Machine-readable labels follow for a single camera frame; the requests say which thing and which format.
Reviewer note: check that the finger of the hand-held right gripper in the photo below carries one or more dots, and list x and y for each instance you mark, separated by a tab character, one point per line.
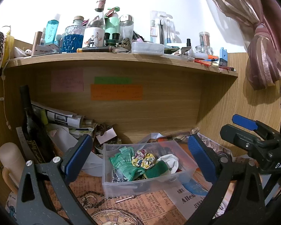
244	121
238	137

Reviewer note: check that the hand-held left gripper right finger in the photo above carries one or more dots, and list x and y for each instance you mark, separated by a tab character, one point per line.
200	157

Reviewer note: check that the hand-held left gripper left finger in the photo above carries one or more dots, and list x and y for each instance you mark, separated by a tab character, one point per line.
80	154

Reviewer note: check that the white sock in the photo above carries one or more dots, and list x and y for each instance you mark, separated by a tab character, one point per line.
172	161

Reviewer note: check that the green knit cloth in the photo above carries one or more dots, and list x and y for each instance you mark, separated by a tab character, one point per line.
124	163

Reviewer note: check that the silver sequin cloth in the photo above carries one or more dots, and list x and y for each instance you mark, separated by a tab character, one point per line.
118	178

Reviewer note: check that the dark green band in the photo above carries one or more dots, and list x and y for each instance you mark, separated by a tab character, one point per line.
155	170

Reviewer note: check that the clear plastic storage box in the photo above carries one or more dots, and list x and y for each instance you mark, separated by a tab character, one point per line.
121	189

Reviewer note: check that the floral scrunchie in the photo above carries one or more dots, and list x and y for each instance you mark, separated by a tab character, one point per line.
142	159

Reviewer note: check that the blue card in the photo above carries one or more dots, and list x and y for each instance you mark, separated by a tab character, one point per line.
196	188

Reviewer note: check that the white card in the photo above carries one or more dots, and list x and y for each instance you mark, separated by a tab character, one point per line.
106	136

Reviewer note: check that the rolled magazines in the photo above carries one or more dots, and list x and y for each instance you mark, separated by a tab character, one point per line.
58	117

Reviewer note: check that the dark wine bottle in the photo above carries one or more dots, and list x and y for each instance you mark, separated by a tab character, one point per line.
35	136

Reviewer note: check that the grey ruler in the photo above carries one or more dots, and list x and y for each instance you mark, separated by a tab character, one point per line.
22	140

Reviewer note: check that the metal hair pin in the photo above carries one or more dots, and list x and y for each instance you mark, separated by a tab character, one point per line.
126	198

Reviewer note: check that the blue box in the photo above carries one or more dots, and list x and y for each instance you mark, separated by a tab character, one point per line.
223	57

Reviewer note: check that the beige mug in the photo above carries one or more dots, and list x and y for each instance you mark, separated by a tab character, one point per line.
10	157

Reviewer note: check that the orange marker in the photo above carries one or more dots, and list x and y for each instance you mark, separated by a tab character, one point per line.
213	57

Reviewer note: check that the orange sticky note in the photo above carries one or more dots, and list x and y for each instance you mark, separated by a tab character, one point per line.
117	92

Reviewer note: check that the pink curtain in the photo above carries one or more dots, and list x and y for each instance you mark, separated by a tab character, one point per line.
262	51

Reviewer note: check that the red scissors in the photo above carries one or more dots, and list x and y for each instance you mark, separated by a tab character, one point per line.
202	62

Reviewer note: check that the pink sticky note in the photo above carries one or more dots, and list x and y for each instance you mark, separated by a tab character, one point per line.
66	79

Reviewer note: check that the newspaper print table mat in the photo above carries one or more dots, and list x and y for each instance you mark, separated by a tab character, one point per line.
142	208

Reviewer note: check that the green sticky note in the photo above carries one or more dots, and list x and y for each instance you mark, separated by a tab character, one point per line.
112	80

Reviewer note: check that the glass jar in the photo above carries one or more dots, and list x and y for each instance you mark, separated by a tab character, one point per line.
204	41

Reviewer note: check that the black nail polish bottle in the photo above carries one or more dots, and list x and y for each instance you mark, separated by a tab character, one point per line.
188	44

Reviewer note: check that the wooden shelf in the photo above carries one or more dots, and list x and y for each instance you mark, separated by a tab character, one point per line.
119	59

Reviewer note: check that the brown tube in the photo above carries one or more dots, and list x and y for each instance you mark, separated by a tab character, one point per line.
96	49

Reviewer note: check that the glass bottle with blue liquid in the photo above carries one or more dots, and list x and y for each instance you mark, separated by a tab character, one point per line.
72	42

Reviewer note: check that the white label glass bottle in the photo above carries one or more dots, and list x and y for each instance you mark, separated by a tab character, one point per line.
93	36

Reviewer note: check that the clear lidded plastic container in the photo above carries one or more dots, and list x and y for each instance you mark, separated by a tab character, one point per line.
147	48

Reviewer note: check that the cardboard tube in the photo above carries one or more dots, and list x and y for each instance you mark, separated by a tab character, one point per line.
36	42

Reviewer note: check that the toothbrush package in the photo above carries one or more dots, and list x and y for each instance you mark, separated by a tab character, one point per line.
162	28

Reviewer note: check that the teal plastic bottle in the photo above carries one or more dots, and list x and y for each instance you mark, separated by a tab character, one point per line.
52	31

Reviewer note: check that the yellow roll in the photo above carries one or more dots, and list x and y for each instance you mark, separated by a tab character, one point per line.
9	45

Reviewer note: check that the clear tumbler bottle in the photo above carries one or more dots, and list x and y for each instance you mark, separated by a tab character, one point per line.
126	28

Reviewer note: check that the mint green pump bottle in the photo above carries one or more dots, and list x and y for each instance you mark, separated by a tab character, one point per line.
112	23

